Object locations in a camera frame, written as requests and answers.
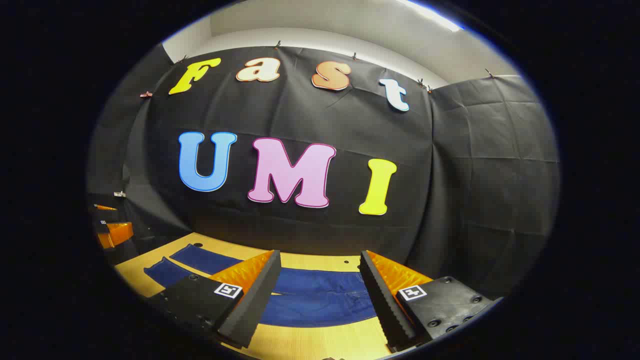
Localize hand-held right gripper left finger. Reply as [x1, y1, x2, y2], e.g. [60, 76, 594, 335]
[145, 249, 282, 350]

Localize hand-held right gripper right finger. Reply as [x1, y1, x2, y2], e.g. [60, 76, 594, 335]
[358, 250, 501, 353]

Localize blue jeans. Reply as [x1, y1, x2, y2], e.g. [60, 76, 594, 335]
[144, 243, 378, 328]

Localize black backdrop cloth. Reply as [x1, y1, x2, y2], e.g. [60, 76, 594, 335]
[86, 44, 561, 301]

